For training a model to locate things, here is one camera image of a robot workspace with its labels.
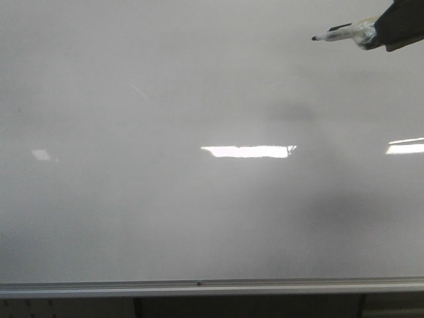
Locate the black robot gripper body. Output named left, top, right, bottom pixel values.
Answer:
left=374, top=0, right=423, bottom=52

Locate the aluminium whiteboard tray rail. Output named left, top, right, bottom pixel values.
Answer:
left=1, top=276, right=423, bottom=299

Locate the white whiteboard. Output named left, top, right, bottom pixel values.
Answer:
left=1, top=1, right=423, bottom=284

